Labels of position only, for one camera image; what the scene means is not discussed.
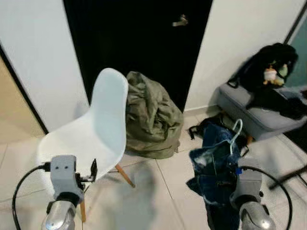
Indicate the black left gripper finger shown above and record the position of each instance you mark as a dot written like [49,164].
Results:
[93,168]

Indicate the blue denim jeans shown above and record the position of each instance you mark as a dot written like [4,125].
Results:
[216,163]

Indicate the white plastic chair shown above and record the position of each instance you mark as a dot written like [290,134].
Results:
[96,124]

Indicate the olive green sack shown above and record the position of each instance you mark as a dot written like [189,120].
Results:
[151,120]

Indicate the black metal clothes rack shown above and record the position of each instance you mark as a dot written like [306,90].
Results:
[288,176]

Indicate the black garment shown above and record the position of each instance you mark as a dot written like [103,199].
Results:
[283,103]

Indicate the black door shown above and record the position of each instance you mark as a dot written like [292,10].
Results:
[139,43]

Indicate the small plush toy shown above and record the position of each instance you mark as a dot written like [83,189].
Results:
[272,74]

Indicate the black backpack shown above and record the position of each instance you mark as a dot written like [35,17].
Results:
[261,60]

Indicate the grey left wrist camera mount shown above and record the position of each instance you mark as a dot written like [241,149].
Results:
[64,175]

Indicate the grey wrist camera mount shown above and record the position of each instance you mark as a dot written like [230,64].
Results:
[247,184]
[64,175]

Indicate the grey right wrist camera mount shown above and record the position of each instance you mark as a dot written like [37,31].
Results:
[247,184]

